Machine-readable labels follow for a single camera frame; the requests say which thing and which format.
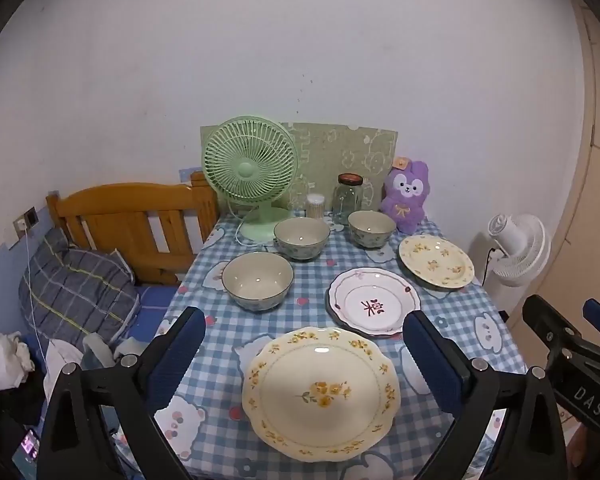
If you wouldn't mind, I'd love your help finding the dark clothing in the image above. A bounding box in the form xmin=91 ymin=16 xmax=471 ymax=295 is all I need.
xmin=0 ymin=385 xmax=46 ymax=480

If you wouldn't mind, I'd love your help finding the purple plush bunny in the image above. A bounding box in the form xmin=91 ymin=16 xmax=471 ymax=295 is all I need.
xmin=380 ymin=156 xmax=432 ymax=235

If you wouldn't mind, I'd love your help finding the blue bedsheet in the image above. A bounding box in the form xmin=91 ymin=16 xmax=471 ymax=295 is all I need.
xmin=125 ymin=285 xmax=181 ymax=341

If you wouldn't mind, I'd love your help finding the wooden bed headboard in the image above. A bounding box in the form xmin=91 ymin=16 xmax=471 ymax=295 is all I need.
xmin=46 ymin=171 xmax=221 ymax=286

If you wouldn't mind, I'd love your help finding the white standing fan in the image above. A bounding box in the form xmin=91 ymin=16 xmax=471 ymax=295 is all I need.
xmin=467 ymin=213 xmax=552 ymax=311

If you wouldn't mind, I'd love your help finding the smartphone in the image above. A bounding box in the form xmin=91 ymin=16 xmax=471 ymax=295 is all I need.
xmin=11 ymin=427 xmax=41 ymax=466

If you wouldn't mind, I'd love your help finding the white fan cable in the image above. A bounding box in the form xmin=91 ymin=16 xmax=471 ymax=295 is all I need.
xmin=227 ymin=195 xmax=276 ymax=249

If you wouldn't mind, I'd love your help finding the green desk fan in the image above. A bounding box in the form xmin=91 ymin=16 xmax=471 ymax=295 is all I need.
xmin=201 ymin=116 xmax=299 ymax=243

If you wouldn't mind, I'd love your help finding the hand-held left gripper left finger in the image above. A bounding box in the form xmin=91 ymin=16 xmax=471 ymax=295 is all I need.
xmin=36 ymin=306 xmax=207 ymax=480

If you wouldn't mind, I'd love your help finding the large yellow floral plate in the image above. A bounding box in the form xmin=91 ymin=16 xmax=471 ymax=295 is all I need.
xmin=241 ymin=326 xmax=402 ymax=463

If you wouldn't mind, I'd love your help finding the green patterned board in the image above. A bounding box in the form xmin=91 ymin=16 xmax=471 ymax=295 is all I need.
xmin=200 ymin=121 xmax=400 ymax=211

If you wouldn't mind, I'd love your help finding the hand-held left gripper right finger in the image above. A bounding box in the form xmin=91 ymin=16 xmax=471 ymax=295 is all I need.
xmin=402 ymin=310 xmax=568 ymax=480

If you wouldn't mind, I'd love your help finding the floral ceramic bowl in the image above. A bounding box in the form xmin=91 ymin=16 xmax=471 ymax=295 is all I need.
xmin=221 ymin=251 xmax=295 ymax=312
xmin=273 ymin=217 xmax=331 ymax=261
xmin=347 ymin=210 xmax=397 ymax=249

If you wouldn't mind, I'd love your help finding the grey plaid pillow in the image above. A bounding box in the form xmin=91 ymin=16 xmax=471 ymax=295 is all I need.
xmin=19 ymin=226 xmax=142 ymax=346

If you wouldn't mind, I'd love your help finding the wall socket panel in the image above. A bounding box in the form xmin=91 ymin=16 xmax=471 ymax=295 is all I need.
xmin=12 ymin=206 xmax=40 ymax=236

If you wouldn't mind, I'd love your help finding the black fan cable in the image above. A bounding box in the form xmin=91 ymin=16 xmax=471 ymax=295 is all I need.
xmin=481 ymin=246 xmax=501 ymax=286

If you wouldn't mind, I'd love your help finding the blue checkered tablecloth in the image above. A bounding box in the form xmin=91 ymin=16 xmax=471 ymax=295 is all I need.
xmin=152 ymin=212 xmax=528 ymax=480

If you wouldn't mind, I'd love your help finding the glass jar with dark lid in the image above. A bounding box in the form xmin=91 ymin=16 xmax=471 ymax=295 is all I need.
xmin=331 ymin=173 xmax=365 ymax=225

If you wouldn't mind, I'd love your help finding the small yellow floral plate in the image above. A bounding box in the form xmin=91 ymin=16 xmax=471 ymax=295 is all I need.
xmin=398 ymin=234 xmax=476 ymax=290

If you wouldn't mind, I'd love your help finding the white plate with red pattern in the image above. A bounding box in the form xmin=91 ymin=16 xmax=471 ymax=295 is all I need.
xmin=327 ymin=267 xmax=422 ymax=338

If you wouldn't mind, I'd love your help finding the white crumpled cloth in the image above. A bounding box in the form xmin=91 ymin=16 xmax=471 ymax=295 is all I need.
xmin=0 ymin=329 xmax=35 ymax=391

